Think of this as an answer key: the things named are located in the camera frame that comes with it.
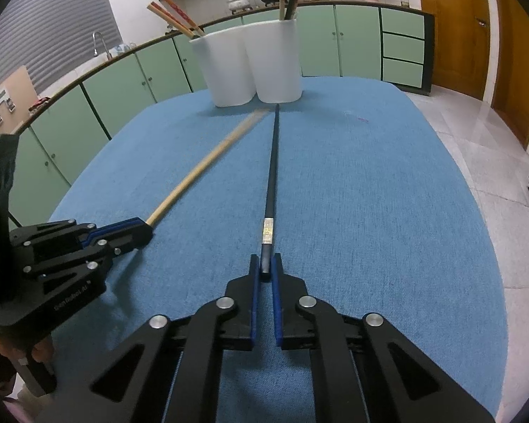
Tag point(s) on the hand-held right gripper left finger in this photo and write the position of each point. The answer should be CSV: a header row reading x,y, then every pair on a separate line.
x,y
254,308

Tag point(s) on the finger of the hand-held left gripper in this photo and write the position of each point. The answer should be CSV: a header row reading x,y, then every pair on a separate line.
x,y
114,225
128,240

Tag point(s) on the cardboard sheet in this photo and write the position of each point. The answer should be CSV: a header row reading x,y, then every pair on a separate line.
x,y
22,83

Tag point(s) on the person's left hand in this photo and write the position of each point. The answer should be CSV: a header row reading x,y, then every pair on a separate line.
x,y
42,352

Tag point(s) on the grey roller shutter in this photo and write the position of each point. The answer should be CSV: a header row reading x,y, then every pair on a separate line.
x,y
48,26

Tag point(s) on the green cabinet drawer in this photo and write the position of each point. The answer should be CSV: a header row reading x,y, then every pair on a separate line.
x,y
401,72
402,21
402,46

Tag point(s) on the white plastic container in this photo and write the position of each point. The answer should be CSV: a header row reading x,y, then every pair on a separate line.
x,y
222,70
273,61

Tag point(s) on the wooden door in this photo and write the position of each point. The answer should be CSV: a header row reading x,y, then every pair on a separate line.
x,y
454,31
518,75

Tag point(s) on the pink cloth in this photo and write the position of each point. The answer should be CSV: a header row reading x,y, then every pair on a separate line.
x,y
17,412

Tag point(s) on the blue tablecloth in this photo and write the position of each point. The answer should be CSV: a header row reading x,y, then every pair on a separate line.
x,y
379,185

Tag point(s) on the green kitchen base cabinets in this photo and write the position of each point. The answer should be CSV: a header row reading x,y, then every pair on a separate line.
x,y
114,92

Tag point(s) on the small red object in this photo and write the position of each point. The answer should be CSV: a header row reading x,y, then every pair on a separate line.
x,y
39,103

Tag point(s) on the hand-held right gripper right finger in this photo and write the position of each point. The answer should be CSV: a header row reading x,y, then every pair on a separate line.
x,y
277,313

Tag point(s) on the wooden chopstick with red band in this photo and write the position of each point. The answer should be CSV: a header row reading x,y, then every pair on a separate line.
x,y
189,178
167,20

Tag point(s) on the chrome kitchen faucet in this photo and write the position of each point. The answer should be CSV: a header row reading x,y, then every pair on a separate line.
x,y
94,42

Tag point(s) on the white cooking pot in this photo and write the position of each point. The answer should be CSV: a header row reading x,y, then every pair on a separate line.
x,y
238,2

